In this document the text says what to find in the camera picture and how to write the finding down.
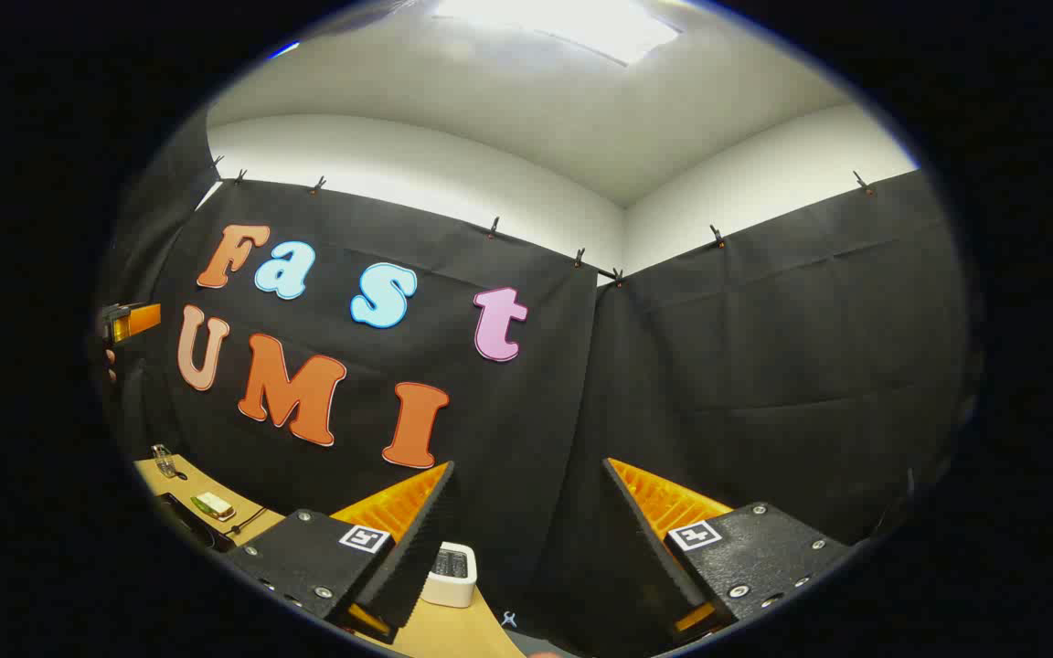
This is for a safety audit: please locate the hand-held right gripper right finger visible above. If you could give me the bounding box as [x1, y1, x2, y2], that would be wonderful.
[604, 457, 856, 645]

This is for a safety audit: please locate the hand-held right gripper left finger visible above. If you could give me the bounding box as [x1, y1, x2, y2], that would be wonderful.
[225, 462, 456, 645]

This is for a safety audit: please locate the black induction cooktop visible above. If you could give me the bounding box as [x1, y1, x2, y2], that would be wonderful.
[154, 493, 235, 554]

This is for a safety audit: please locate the white toaster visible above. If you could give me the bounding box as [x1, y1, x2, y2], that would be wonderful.
[420, 541, 479, 609]

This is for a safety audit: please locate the sandwich with lettuce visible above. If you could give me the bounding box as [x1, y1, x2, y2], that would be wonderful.
[190, 492, 237, 522]

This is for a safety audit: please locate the row of backdrop clips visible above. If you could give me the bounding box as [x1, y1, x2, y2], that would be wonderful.
[211, 155, 875, 286]

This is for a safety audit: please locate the ceiling light panel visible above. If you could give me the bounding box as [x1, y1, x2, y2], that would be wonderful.
[431, 0, 683, 67]

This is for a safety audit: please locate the black power cable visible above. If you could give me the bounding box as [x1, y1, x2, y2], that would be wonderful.
[225, 507, 270, 538]

